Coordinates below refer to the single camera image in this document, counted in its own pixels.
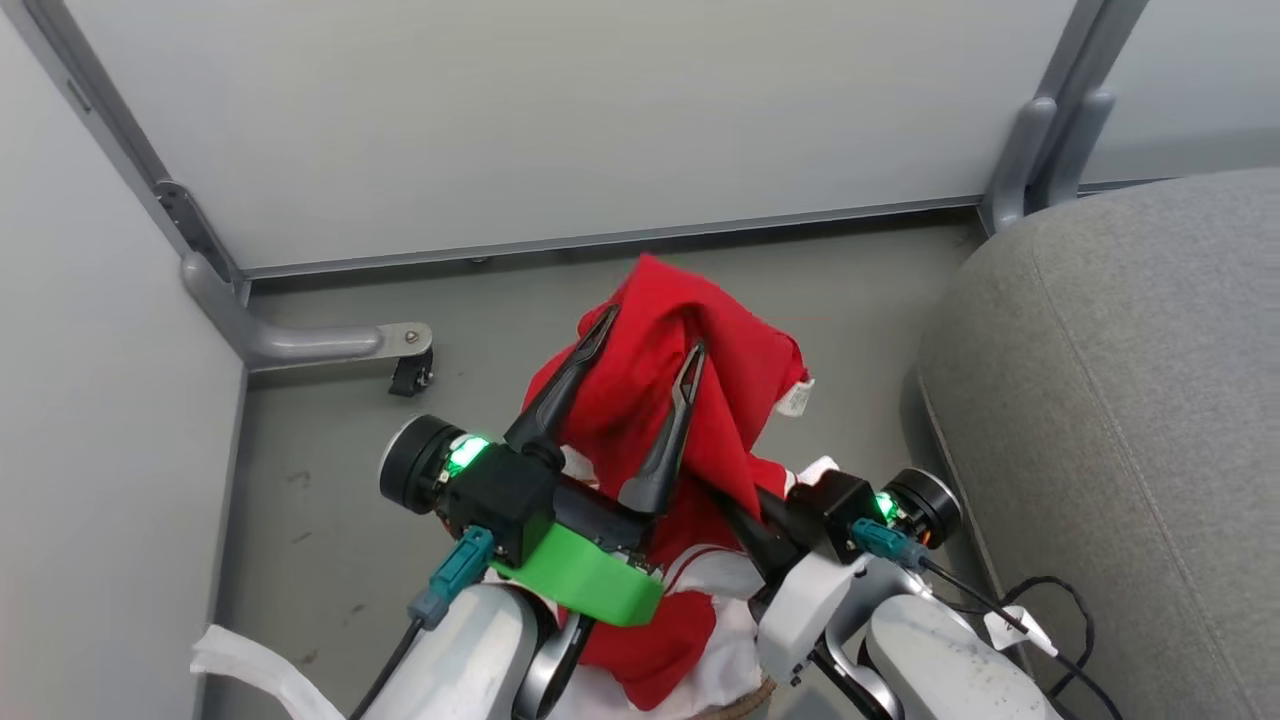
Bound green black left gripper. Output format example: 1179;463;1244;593
488;304;708;629

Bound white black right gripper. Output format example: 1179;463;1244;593
706;484;873;688

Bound woven laundry basket rim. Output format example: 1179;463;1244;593
690;676;779;720

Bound white garment with red stripes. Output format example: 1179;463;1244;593
480;455;843;720

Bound black castor wheel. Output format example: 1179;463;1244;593
388;348;436;399

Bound grey fabric sofa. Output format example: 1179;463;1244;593
916;167;1280;720

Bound white fabric strip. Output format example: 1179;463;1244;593
189;624;347;720

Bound grey partition bottom rail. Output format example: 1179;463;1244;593
243;194;989;282

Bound left arm cable teal plug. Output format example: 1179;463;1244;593
346;526;497;720

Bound arm cable teal plug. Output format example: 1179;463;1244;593
346;526;497;720
850;517;1127;720

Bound right arm cable teal plug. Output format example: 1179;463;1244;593
850;517;1127;720

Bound white cable tag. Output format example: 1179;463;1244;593
983;604;1059;658

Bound grey partition foot bracket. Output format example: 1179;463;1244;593
180;250;434;373

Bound grey double partition post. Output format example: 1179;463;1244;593
978;0;1151;237

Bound grey partition post with hinge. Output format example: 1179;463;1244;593
18;0;249;303

